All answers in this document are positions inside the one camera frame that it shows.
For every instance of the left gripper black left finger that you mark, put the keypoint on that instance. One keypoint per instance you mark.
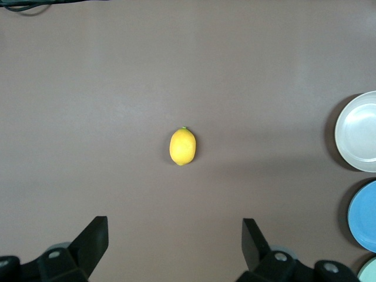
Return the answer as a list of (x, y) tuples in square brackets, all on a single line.
[(79, 252)]

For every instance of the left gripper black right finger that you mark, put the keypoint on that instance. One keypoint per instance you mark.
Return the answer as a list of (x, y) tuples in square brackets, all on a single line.
[(264, 264)]

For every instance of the yellow lemon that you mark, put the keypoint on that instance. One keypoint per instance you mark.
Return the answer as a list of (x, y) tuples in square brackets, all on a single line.
[(182, 147)]

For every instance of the pale green plate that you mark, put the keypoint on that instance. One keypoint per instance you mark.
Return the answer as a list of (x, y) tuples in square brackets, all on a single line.
[(370, 274)]

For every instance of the blue plate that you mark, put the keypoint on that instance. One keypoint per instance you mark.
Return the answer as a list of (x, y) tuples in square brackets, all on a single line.
[(365, 217)]

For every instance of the beige plate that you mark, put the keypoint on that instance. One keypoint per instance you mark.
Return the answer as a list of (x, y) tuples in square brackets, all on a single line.
[(358, 132)]

